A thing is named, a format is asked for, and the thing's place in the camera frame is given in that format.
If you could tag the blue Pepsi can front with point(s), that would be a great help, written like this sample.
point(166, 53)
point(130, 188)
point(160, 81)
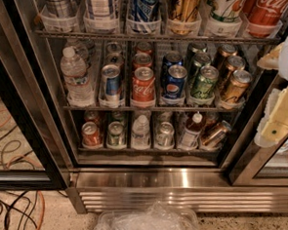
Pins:
point(174, 82)

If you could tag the green can bottom shelf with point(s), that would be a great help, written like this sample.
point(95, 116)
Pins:
point(116, 136)

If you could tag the left glass fridge door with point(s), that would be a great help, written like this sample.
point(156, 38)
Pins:
point(33, 143)

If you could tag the steel fridge bottom grille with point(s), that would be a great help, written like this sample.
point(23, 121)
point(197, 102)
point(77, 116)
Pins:
point(98, 190)

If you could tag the blue pepsi can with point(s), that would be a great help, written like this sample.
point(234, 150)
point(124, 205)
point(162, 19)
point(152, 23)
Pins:
point(169, 59)
point(174, 82)

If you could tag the gold can middle rear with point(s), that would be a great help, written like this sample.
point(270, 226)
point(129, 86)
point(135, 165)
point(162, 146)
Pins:
point(224, 51)

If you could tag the large water bottle middle shelf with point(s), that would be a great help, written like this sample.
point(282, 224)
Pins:
point(76, 78)

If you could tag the red can middle rear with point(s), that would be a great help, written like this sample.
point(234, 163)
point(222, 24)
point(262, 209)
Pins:
point(144, 47)

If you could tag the green can shelf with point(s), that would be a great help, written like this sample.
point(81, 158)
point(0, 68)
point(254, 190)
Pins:
point(205, 82)
point(116, 136)

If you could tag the right glass fridge door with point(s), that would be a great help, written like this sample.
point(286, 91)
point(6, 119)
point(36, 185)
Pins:
point(247, 163)

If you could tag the green can middle rear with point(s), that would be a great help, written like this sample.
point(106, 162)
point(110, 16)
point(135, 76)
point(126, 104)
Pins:
point(194, 48)

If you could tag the blue silver can middle shelf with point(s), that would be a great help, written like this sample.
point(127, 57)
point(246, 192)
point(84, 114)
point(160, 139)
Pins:
point(111, 82)

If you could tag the top wire shelf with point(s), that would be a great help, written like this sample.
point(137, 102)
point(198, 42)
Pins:
point(158, 38)

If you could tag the gold can middle shelf front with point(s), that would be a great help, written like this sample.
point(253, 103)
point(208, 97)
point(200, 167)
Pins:
point(236, 86)

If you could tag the clear plastic bag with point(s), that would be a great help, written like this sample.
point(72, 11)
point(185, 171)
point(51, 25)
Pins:
point(155, 217)

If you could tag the blue tall can top shelf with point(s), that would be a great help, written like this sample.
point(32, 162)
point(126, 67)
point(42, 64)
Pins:
point(144, 10)

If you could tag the silver can bottom shelf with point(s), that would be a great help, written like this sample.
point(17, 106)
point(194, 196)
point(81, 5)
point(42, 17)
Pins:
point(164, 136)

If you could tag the small water bottle bottom shelf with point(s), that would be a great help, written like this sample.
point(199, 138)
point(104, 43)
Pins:
point(140, 136)

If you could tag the red can bottom shelf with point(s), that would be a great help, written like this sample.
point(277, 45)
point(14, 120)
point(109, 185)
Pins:
point(91, 135)

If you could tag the green can middle shelf front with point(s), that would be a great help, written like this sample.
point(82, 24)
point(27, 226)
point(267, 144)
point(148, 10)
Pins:
point(205, 82)

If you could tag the white green tall can top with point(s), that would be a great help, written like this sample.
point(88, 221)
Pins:
point(225, 10)

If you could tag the tilted bronze can bottom shelf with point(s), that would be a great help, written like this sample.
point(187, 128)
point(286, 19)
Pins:
point(216, 134)

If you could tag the red Coca-Cola can front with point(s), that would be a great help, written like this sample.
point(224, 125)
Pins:
point(143, 85)

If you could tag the white blue tall can top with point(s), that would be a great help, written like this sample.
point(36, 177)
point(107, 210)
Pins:
point(102, 9)

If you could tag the gold tall can top shelf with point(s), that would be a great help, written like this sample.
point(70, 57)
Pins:
point(181, 13)

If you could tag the middle wire shelf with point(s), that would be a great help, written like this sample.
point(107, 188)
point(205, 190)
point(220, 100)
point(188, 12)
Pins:
point(154, 109)

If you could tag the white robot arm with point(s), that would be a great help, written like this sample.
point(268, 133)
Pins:
point(273, 127)

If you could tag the wire shelf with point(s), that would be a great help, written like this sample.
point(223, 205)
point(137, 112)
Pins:
point(154, 109)
point(158, 38)

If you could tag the glass fridge door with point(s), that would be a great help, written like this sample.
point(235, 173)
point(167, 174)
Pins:
point(247, 163)
point(33, 143)

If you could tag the brown juice bottle white cap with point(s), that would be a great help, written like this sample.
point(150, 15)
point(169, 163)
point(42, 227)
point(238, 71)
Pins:
point(190, 134)

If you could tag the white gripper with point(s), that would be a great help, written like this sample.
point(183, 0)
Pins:
point(274, 123)

